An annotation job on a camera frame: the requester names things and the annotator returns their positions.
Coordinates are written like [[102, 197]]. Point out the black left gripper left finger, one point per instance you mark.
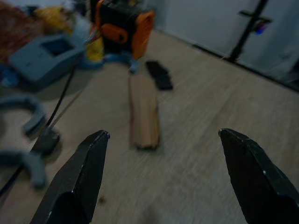
[[77, 177]]

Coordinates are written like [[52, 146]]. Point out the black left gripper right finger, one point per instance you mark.
[[254, 182]]

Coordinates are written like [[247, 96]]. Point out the grey curved plastic part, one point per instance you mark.
[[35, 109], [35, 168]]

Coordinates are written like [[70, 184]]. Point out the dark grey block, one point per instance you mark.
[[46, 141]]

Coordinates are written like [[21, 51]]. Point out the brown wooden stick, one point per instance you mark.
[[143, 112]]

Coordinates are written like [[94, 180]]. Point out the grey blue plastic box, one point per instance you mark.
[[30, 65]]

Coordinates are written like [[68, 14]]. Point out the black ribbed strip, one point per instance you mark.
[[161, 77]]

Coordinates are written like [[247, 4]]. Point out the black metal stand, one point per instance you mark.
[[243, 39]]

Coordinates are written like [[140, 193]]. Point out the orange and black tool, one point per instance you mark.
[[140, 35]]

